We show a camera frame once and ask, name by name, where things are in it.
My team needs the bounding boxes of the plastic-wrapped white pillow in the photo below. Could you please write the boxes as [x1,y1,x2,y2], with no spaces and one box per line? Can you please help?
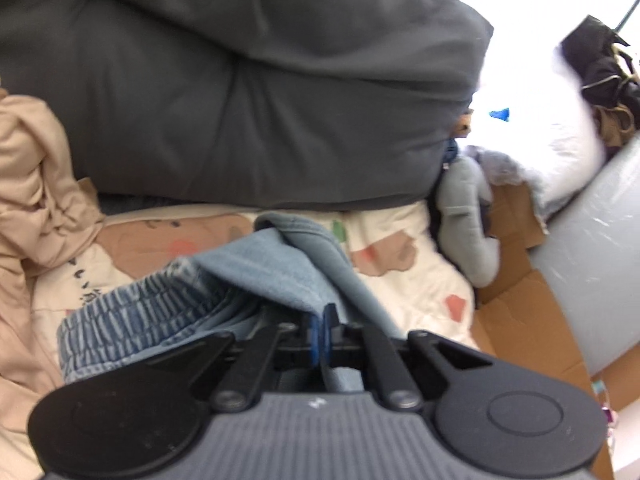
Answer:
[465,45,608,221]

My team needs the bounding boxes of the grey plastic-wrapped mattress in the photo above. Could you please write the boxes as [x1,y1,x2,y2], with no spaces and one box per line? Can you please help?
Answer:
[527,135,640,376]

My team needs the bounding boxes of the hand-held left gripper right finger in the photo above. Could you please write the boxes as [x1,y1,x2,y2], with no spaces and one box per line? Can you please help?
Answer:
[322,305,493,411]

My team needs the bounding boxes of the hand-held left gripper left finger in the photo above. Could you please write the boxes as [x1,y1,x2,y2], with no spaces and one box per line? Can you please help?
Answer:
[147,314,321,412]

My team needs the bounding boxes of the grey plush pillow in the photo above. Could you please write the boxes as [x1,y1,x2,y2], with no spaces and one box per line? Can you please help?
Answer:
[435,155,501,288]

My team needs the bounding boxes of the beige garment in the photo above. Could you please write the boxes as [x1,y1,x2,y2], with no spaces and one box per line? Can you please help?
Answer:
[0,87,108,436]

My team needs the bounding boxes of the dark clothes pile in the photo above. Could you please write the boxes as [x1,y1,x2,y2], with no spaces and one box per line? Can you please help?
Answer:
[560,15,640,148]

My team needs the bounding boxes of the dark grey duvet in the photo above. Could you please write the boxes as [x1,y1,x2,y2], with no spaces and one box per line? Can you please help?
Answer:
[0,0,496,211]

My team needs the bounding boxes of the brown cardboard sheet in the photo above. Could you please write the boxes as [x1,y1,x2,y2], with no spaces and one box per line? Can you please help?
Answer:
[470,180,631,480]

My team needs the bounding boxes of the purple plastic item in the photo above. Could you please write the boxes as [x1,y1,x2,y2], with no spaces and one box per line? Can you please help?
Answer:
[592,380,619,426]

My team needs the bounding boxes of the cream printed bedsheet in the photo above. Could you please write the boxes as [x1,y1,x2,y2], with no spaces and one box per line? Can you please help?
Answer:
[30,205,483,480]

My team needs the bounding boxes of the brown teddy bear toy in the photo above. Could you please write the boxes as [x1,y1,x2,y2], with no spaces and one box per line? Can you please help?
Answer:
[440,110,474,166]

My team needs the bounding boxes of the blue denim pants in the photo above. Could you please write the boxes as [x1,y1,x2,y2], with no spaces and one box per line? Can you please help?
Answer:
[56,212,406,392]

